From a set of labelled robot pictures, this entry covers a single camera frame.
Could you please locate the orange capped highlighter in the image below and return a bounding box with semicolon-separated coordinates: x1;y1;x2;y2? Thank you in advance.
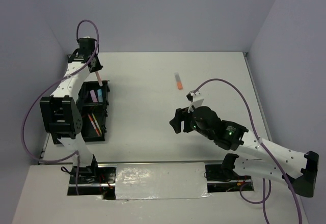
175;73;183;90

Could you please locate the yellow orange highlighter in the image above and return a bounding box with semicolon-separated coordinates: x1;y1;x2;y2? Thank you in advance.
95;71;103;87

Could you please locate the blue highlighter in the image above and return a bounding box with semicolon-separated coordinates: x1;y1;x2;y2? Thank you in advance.
97;89;103;102

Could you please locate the purple highlighter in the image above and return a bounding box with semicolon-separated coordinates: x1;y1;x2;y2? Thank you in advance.
90;90;98;103

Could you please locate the thin orange pen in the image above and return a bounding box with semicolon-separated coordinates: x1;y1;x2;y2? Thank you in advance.
88;114;100;136

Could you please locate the thin yellow pen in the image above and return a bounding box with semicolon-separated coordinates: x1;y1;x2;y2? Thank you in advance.
92;113;102;135

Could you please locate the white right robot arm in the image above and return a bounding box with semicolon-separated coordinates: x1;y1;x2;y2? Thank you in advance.
169;106;319;198

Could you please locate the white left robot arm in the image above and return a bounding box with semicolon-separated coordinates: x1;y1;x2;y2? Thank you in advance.
40;37;102;183

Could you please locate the black compartment organizer tray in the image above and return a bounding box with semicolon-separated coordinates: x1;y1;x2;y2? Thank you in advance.
50;80;111;145

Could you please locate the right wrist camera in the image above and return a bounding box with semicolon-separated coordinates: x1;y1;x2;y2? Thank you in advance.
186;91;204;113

